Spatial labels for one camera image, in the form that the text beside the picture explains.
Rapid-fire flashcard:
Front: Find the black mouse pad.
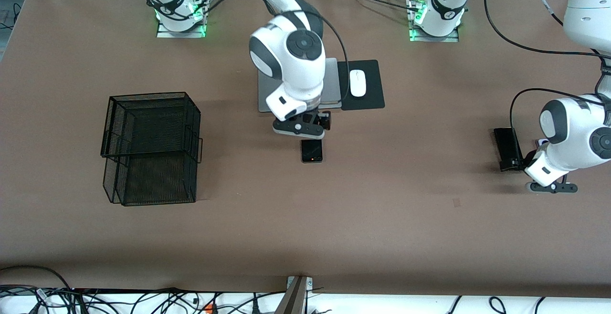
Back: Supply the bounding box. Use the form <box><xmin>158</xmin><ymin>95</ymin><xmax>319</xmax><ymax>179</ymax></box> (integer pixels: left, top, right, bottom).
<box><xmin>337</xmin><ymin>60</ymin><xmax>385</xmax><ymax>111</ymax></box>

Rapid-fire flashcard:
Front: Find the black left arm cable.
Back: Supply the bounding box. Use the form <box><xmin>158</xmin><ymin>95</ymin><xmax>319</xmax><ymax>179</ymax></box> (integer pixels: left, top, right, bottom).
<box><xmin>483</xmin><ymin>0</ymin><xmax>611</xmax><ymax>162</ymax></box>

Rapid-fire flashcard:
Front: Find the black looped floor cable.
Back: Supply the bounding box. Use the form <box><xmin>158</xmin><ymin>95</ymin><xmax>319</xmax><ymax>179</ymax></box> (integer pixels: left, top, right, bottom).
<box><xmin>0</xmin><ymin>265</ymin><xmax>72</xmax><ymax>291</ymax></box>

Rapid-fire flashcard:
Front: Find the black flip phone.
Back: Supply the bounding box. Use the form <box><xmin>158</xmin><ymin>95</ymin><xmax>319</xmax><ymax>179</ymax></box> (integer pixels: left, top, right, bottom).
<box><xmin>301</xmin><ymin>139</ymin><xmax>324</xmax><ymax>164</ymax></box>

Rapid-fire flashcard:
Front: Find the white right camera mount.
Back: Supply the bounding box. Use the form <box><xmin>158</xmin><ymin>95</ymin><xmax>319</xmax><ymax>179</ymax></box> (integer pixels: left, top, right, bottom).
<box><xmin>266</xmin><ymin>89</ymin><xmax>308</xmax><ymax>122</ymax></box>

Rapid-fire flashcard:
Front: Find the black mesh two-tier tray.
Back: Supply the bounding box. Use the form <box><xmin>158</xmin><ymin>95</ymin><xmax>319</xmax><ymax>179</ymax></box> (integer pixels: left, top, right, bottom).
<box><xmin>100</xmin><ymin>92</ymin><xmax>203</xmax><ymax>207</ymax></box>

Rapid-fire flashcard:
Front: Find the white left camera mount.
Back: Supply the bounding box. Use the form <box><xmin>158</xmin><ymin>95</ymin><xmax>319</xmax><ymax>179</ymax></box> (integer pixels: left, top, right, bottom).
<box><xmin>525</xmin><ymin>154</ymin><xmax>569</xmax><ymax>187</ymax></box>

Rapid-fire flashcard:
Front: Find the silver closed laptop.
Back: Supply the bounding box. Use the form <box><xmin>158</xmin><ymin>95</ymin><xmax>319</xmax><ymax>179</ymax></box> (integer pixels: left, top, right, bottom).
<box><xmin>258</xmin><ymin>58</ymin><xmax>342</xmax><ymax>113</ymax></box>

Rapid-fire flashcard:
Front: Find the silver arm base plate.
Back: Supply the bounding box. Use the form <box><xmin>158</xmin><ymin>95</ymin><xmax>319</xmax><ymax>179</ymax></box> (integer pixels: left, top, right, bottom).
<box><xmin>157</xmin><ymin>0</ymin><xmax>207</xmax><ymax>38</ymax></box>
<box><xmin>408</xmin><ymin>0</ymin><xmax>460</xmax><ymax>42</ymax></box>

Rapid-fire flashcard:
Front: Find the black floor cable tangle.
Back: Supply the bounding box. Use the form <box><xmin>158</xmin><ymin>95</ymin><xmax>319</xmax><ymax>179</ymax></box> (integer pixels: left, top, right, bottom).
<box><xmin>0</xmin><ymin>285</ymin><xmax>275</xmax><ymax>314</ymax></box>

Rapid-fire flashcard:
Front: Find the white computer mouse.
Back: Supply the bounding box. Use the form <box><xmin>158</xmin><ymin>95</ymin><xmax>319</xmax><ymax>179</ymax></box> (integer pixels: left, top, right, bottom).
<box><xmin>350</xmin><ymin>69</ymin><xmax>367</xmax><ymax>97</ymax></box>

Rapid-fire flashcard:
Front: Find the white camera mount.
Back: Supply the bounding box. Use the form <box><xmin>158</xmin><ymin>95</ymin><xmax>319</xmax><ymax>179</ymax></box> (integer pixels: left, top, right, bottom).
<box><xmin>525</xmin><ymin>154</ymin><xmax>569</xmax><ymax>187</ymax></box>
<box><xmin>266</xmin><ymin>89</ymin><xmax>308</xmax><ymax>122</ymax></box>

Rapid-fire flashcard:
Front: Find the black slab smartphone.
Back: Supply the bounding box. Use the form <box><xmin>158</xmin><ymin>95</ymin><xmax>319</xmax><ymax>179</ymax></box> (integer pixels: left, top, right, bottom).
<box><xmin>494</xmin><ymin>128</ymin><xmax>522</xmax><ymax>171</ymax></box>

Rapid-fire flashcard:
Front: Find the aluminium camera mast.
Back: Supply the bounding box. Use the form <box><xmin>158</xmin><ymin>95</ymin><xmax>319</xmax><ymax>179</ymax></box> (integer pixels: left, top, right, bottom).
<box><xmin>274</xmin><ymin>276</ymin><xmax>314</xmax><ymax>314</ymax></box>

